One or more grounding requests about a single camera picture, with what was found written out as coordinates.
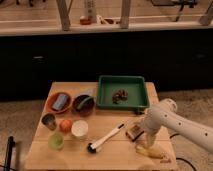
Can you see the brown pine cone cluster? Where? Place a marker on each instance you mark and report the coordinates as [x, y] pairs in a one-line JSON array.
[[120, 95]]

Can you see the orange fruit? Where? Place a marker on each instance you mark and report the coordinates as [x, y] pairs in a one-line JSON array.
[[65, 125]]

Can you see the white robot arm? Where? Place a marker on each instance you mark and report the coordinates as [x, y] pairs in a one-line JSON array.
[[164, 113]]

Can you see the white handled black brush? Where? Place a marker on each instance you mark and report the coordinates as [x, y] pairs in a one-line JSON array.
[[93, 147]]

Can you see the blue grey sponge block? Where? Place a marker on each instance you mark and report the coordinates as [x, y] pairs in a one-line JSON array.
[[60, 102]]

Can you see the metal cup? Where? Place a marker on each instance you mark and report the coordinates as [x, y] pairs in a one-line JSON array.
[[49, 121]]

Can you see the green vegetable piece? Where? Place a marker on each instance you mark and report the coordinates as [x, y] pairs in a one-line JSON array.
[[83, 102]]

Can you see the black pole stand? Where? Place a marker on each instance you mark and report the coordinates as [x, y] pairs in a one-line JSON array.
[[9, 150]]

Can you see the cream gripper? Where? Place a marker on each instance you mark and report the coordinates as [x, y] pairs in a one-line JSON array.
[[150, 139]]

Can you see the white paper cup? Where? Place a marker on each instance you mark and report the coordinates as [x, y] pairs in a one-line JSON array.
[[79, 129]]

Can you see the red bowl on shelf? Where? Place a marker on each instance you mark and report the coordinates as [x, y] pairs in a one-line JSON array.
[[85, 21]]

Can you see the green plastic cup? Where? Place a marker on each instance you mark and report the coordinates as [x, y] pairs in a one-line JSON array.
[[56, 141]]

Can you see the dark brown bowl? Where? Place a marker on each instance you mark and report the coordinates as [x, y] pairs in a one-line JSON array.
[[87, 108]]

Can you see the brown wooden eraser block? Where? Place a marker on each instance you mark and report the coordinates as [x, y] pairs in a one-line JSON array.
[[134, 132]]

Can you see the orange plastic bowl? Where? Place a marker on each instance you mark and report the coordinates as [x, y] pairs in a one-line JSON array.
[[51, 99]]

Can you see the green plastic tray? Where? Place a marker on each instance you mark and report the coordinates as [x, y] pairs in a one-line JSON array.
[[108, 85]]

